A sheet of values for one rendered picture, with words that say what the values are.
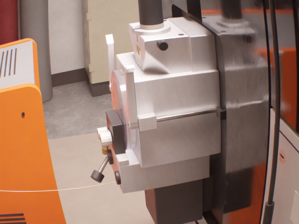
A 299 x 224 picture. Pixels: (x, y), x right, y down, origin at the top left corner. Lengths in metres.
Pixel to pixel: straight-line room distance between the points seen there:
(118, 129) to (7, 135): 0.42
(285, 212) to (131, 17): 3.40
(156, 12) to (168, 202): 0.23
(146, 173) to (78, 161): 0.97
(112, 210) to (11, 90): 0.51
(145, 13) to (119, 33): 3.21
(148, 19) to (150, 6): 0.02
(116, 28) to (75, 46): 0.49
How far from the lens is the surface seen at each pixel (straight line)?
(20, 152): 1.03
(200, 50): 0.61
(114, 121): 0.64
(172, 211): 0.69
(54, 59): 4.19
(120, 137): 0.64
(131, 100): 0.59
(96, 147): 1.68
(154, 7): 0.61
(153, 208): 0.70
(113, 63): 0.69
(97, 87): 3.93
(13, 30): 3.82
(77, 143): 1.71
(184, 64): 0.61
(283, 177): 0.45
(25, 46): 1.26
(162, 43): 0.58
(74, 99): 3.95
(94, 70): 3.86
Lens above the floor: 1.46
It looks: 24 degrees down
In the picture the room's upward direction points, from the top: 4 degrees counter-clockwise
